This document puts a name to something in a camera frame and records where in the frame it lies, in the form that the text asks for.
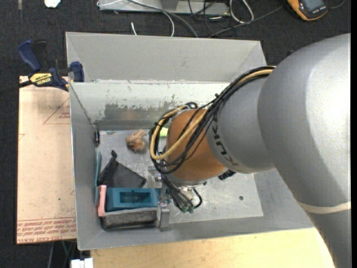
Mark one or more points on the dark grey felt block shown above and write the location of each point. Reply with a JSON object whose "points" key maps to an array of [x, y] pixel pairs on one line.
{"points": [[128, 219]]}

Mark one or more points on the small dark bottle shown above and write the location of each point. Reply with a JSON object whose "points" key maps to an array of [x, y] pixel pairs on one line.
{"points": [[96, 137]]}

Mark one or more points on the brown cardboard board, red print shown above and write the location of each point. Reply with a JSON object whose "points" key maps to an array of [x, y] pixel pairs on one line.
{"points": [[44, 160]]}

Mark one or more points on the blue open box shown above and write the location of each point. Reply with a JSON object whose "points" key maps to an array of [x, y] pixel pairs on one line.
{"points": [[131, 199]]}

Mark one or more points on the pink flat block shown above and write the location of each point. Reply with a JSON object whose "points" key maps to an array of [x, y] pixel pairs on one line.
{"points": [[101, 201]]}

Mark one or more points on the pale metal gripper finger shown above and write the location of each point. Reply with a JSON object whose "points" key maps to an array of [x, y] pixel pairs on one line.
{"points": [[164, 219], [158, 177]]}

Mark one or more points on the yellow-green small object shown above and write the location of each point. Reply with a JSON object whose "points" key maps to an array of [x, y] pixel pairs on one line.
{"points": [[163, 132]]}

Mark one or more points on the grey metal bin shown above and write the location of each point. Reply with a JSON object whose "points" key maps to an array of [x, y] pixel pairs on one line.
{"points": [[156, 63]]}

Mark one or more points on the tan crumpled soft toy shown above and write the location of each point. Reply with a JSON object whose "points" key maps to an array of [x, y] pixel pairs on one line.
{"points": [[136, 141]]}

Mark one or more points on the teal flat sheet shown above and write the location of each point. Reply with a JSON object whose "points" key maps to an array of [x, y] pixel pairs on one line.
{"points": [[98, 172]]}

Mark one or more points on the black cylinder on white bracket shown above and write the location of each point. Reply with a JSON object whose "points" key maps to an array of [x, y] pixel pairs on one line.
{"points": [[226, 174]]}

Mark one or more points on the black flat pouch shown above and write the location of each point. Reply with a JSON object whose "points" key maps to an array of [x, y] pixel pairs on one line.
{"points": [[122, 174]]}

